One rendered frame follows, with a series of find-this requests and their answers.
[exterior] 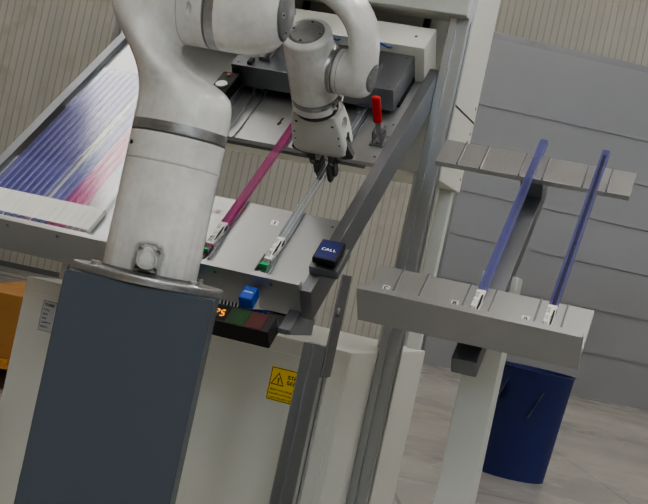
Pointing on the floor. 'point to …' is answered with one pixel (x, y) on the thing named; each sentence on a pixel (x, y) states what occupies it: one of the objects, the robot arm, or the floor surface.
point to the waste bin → (526, 422)
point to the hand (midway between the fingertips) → (326, 168)
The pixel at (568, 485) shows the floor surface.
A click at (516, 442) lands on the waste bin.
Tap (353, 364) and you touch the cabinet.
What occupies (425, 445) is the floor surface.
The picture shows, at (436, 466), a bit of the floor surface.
